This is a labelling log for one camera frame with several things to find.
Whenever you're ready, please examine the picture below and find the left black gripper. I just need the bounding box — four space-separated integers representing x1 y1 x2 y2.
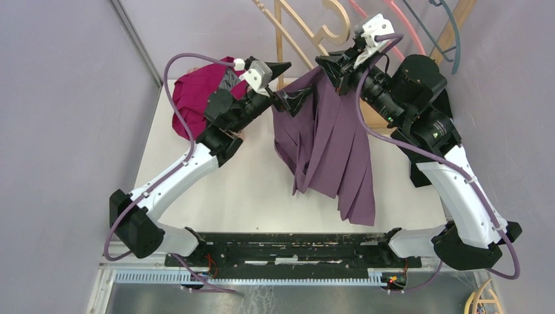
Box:
230 62 315 134

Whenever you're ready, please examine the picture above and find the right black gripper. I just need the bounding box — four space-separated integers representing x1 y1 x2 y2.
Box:
319 40 407 125

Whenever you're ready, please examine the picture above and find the purple cable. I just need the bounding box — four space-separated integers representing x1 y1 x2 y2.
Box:
103 52 250 296
354 32 521 296

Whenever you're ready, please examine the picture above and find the wooden hanger on floor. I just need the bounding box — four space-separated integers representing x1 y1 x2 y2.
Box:
463 279 505 314

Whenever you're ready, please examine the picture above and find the wooden clothes rack frame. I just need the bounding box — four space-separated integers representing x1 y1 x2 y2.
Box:
257 1 476 134

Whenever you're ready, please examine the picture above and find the purple pleated skirt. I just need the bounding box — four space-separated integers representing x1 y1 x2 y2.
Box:
272 67 376 226

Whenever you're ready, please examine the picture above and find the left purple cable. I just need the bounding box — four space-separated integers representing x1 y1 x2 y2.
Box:
103 52 250 296

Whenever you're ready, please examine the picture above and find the blue-grey plastic hanger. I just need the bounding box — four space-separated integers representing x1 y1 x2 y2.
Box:
401 0 463 75

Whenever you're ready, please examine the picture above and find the magenta skirt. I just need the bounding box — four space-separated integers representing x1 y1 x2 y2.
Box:
172 63 247 137

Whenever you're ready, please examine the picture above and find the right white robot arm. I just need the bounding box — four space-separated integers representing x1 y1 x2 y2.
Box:
315 48 522 270

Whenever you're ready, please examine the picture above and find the pink plastic hanger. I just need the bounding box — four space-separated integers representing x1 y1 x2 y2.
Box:
348 0 427 55

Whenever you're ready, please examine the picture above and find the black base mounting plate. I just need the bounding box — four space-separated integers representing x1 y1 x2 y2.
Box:
183 232 422 279

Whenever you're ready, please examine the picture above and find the black floral garment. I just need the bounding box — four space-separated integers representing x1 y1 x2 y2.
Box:
411 90 454 157

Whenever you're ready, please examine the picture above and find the grey slotted cable duct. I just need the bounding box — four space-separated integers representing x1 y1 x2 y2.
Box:
113 270 406 287

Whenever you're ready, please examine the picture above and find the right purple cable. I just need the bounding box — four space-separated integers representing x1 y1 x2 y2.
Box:
354 32 521 296

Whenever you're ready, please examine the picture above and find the beige wooden hanger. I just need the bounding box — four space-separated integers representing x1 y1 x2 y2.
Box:
252 0 351 69

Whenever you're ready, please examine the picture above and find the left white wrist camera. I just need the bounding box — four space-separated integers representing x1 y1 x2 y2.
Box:
233 57 273 97

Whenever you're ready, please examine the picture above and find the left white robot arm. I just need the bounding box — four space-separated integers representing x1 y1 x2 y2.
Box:
109 60 314 266

